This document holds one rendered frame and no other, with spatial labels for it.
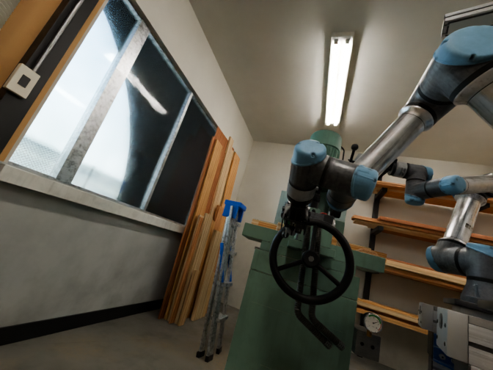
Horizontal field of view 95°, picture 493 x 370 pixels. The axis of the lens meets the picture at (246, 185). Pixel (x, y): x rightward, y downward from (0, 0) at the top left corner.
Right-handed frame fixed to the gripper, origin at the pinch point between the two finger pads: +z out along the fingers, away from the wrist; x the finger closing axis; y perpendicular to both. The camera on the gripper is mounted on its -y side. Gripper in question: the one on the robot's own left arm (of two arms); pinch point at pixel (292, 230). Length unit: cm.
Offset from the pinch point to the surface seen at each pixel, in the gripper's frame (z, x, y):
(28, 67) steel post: -36, -125, -26
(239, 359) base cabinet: 45, -10, 32
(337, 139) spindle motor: 0, 14, -67
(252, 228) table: 20.5, -17.4, -11.7
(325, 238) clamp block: 11.3, 13.2, -8.6
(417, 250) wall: 194, 161, -165
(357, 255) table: 20.8, 28.1, -11.3
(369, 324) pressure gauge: 26.8, 32.6, 11.9
